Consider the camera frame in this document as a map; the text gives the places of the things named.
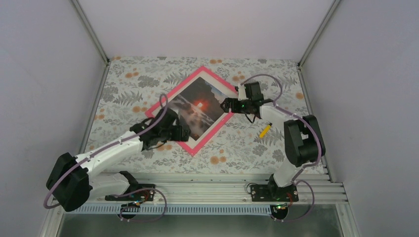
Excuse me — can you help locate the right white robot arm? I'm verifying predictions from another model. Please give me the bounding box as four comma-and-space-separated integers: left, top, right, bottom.
220, 82, 326, 201

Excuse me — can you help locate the yellow screwdriver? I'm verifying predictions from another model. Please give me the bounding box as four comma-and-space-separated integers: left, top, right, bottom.
259, 123, 272, 138

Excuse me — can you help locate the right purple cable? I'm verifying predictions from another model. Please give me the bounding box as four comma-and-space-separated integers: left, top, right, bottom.
244, 74, 323, 224

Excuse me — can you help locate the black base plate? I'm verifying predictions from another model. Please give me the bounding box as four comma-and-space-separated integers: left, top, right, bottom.
250, 177, 299, 202
105, 184, 156, 202

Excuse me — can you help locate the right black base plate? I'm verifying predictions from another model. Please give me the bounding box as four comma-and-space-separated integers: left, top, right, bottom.
250, 177, 299, 202

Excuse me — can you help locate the grey slotted cable duct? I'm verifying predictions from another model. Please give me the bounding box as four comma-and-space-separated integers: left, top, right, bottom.
70, 203, 271, 216

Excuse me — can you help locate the floral table mat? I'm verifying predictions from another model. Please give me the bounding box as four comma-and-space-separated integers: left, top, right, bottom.
85, 56, 308, 174

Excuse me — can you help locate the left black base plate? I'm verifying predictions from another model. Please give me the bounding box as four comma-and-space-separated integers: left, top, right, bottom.
105, 184, 156, 202

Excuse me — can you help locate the aluminium mounting rail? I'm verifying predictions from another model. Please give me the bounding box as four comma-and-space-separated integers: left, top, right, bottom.
52, 171, 348, 205

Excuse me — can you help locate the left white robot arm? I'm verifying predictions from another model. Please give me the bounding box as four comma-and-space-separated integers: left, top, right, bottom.
43, 109, 191, 211

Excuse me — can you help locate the sunset photo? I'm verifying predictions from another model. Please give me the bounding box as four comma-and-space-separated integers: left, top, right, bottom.
169, 77, 227, 141

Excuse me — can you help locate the pink picture frame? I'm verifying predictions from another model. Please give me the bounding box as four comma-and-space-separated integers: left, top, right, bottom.
144, 66, 240, 157

